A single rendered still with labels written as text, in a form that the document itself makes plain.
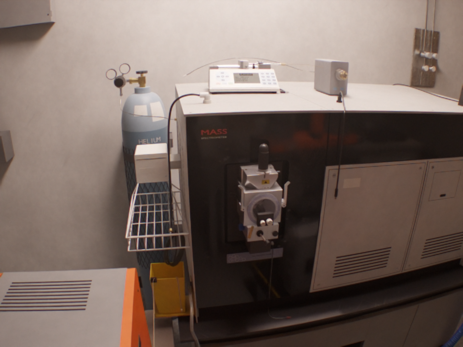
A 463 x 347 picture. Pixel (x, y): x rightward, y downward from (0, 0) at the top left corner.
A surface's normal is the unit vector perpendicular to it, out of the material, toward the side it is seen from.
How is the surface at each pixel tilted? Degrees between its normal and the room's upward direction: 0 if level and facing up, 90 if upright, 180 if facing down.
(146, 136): 90
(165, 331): 0
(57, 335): 0
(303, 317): 0
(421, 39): 90
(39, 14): 90
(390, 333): 90
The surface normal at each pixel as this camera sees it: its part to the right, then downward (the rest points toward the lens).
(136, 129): -0.06, 0.33
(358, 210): 0.18, 0.36
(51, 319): 0.00, -0.93
